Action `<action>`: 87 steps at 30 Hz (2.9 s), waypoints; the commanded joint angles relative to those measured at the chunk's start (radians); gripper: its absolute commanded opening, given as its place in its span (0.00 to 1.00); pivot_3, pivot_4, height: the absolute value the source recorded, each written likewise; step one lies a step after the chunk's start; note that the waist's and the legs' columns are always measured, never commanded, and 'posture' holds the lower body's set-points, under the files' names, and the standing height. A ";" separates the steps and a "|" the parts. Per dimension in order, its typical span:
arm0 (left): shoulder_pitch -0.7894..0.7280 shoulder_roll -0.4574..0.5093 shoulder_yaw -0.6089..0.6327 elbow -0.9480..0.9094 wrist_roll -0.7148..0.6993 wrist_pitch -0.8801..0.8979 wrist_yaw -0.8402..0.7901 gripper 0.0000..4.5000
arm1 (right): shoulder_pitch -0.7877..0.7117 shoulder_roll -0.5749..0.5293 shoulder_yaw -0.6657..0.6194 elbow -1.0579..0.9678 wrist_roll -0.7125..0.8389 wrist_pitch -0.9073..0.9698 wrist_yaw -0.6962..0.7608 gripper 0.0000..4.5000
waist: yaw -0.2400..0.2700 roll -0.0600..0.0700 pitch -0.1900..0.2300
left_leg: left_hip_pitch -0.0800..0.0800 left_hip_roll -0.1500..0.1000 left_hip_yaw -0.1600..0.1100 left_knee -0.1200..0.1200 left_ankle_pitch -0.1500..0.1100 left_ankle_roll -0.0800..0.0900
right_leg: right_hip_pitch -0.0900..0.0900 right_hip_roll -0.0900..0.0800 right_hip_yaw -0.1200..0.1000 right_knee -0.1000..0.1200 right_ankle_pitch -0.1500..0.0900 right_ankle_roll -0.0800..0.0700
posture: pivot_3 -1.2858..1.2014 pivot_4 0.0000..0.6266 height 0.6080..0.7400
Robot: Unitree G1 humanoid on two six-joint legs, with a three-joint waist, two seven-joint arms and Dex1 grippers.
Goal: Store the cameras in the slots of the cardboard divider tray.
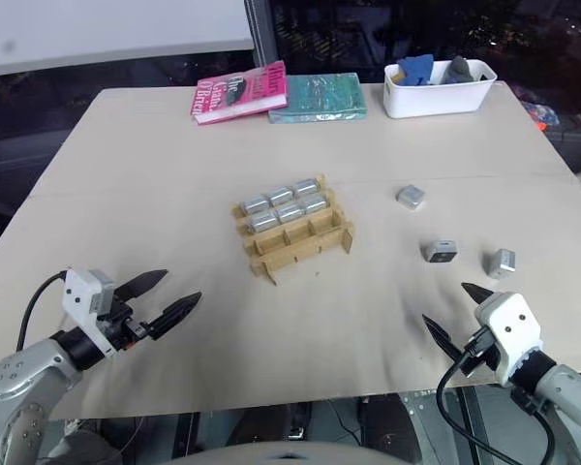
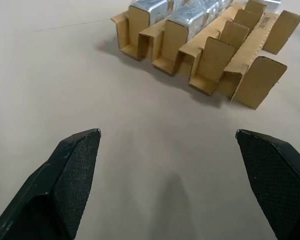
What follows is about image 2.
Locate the plastic-wrapped grey metal block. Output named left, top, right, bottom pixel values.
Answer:
left=129, top=0, right=188, bottom=27
left=167, top=0, right=235, bottom=42

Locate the cardboard divider tray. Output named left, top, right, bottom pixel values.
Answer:
left=110, top=0, right=300, bottom=111

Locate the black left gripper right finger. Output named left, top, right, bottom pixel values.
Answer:
left=235, top=128, right=300, bottom=240

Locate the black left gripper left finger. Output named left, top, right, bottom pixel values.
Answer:
left=0, top=128, right=102, bottom=240

